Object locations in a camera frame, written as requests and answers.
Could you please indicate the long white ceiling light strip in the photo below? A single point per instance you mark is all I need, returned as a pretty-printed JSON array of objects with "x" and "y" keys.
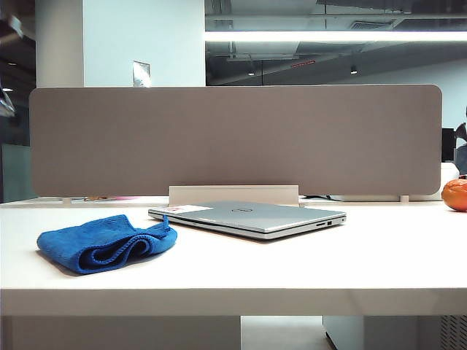
[{"x": 328, "y": 36}]

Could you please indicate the person in dark clothes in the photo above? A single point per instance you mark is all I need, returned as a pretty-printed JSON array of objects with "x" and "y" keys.
[{"x": 462, "y": 134}]

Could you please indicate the silver closed laptop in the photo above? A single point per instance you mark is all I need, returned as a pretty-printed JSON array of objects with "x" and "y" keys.
[{"x": 255, "y": 216}]

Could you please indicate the orange round fruit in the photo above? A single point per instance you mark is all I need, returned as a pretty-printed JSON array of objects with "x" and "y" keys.
[{"x": 456, "y": 195}]

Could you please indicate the paper notice on pillar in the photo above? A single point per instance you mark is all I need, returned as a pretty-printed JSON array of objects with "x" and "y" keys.
[{"x": 141, "y": 74}]

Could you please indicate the white rounded plastic object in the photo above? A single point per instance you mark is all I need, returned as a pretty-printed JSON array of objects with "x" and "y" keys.
[{"x": 450, "y": 170}]

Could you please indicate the blue microfiber rag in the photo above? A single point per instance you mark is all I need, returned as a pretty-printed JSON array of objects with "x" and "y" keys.
[{"x": 102, "y": 233}]

